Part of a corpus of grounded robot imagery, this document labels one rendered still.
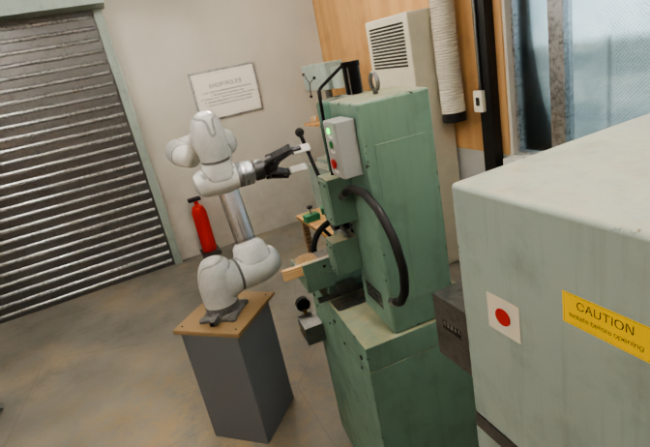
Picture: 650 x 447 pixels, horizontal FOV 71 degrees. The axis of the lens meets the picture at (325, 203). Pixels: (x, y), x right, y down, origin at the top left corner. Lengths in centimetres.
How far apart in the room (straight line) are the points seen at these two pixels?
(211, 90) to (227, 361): 294
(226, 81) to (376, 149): 342
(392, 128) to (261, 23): 355
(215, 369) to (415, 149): 141
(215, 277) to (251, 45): 301
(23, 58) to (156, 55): 100
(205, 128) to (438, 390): 116
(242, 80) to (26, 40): 175
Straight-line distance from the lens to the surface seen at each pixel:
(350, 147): 125
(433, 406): 171
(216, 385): 232
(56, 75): 445
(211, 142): 156
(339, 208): 140
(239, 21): 466
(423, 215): 137
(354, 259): 152
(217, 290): 209
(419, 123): 131
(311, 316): 199
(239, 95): 459
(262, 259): 214
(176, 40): 453
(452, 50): 303
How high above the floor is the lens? 166
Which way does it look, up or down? 18 degrees down
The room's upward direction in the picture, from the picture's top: 12 degrees counter-clockwise
